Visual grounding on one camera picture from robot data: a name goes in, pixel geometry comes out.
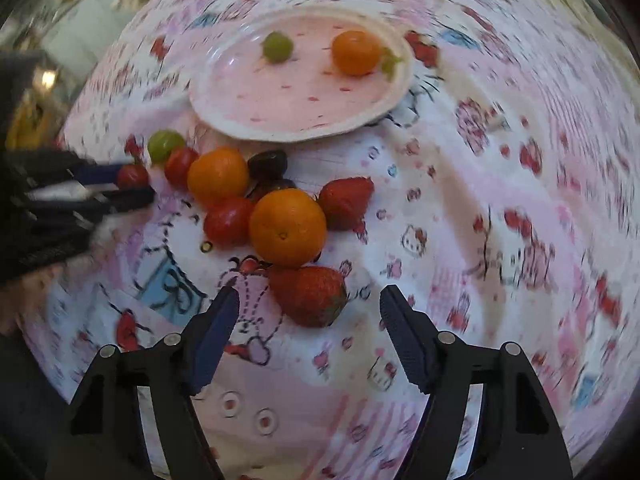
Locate white paper plate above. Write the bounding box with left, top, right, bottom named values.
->
left=189, top=9, right=415, bottom=142

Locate red cherry tomato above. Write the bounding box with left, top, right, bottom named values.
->
left=117, top=164, right=150, bottom=190
left=164, top=147, right=200, bottom=190
left=203, top=197, right=256, bottom=248

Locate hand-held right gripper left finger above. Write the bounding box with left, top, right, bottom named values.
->
left=47, top=285, right=241, bottom=480

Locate pink printed blanket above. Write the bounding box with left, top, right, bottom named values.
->
left=20, top=0, right=640, bottom=480

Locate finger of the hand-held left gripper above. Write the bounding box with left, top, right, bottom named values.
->
left=10, top=148, right=137, bottom=185
left=25, top=184, right=157, bottom=217

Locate green grape with stem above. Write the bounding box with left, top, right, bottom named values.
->
left=380, top=49, right=405, bottom=81

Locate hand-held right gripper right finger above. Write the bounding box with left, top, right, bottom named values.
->
left=379, top=284, right=574, bottom=480

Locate white cabinet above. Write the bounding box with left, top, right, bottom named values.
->
left=30, top=0, right=136, bottom=76

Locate orange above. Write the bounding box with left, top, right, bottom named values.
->
left=249, top=188, right=328, bottom=268
left=187, top=147, right=251, bottom=206
left=332, top=30, right=382, bottom=77

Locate dark purple grape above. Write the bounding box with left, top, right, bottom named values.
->
left=248, top=150, right=289, bottom=181
left=246, top=178, right=297, bottom=204

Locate red strawberry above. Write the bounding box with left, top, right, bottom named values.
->
left=318, top=177, right=375, bottom=232
left=269, top=266, right=349, bottom=329

